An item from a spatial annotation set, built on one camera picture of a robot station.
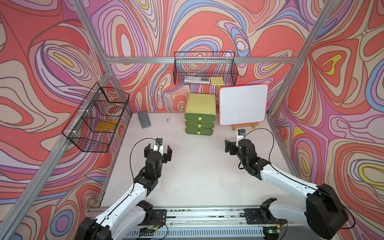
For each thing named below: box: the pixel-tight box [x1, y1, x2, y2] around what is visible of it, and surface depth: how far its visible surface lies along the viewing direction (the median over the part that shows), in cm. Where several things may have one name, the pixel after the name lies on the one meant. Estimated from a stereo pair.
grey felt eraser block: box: [138, 111, 151, 129], surface depth 114 cm
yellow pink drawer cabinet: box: [184, 93, 217, 136], surface depth 100 cm
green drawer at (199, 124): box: [185, 120, 215, 129], surface depth 100 cm
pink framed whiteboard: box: [219, 84, 269, 126], surface depth 103 cm
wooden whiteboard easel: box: [232, 122, 259, 131], surface depth 108 cm
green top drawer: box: [184, 112, 216, 122], surface depth 93 cm
